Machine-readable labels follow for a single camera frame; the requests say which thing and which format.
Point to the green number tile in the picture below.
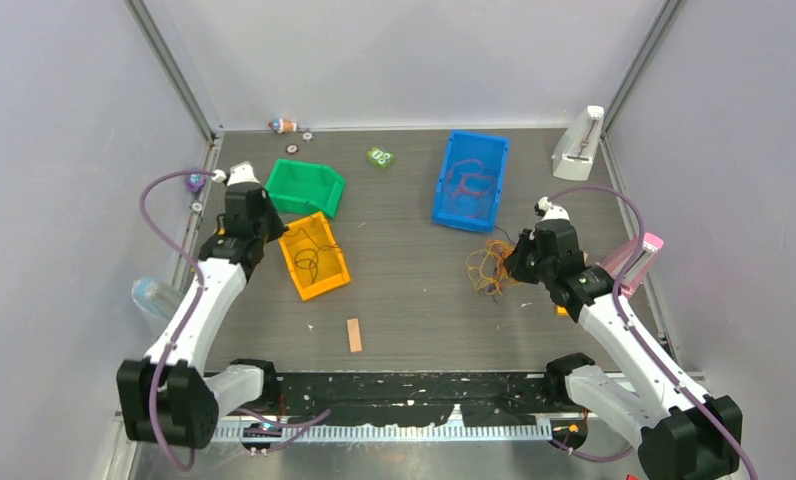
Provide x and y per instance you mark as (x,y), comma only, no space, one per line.
(380,158)

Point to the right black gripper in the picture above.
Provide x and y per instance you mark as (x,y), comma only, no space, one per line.
(514,263)

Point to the green plastic bin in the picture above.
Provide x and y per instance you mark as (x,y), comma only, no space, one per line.
(305,188)

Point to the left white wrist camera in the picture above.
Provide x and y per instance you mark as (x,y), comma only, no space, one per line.
(242,173)

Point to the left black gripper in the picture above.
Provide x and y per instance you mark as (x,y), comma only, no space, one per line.
(278,227)

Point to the orange plastic bin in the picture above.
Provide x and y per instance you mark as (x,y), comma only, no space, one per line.
(315,262)

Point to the purple round toy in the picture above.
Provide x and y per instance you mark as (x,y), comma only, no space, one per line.
(195,182)

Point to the small toy figure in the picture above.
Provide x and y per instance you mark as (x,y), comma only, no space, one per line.
(282,126)

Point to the white metronome box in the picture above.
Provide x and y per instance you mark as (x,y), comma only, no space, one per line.
(574,155)

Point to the small wooden block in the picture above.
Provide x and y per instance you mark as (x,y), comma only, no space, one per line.
(354,335)

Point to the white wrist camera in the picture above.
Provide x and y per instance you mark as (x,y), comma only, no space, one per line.
(550,214)
(242,173)

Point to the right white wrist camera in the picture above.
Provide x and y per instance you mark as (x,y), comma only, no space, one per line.
(550,214)

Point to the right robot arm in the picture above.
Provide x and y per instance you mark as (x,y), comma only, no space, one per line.
(677,429)

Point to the clear plastic bottle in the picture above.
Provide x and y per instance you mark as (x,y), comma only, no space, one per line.
(157,301)

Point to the pink metronome box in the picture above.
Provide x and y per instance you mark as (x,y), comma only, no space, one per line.
(631,262)

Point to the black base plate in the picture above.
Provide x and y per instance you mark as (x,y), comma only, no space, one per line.
(413,399)

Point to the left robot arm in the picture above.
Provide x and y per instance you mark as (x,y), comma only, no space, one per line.
(165,397)

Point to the blue plastic bin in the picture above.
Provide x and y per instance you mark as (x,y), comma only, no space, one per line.
(470,184)

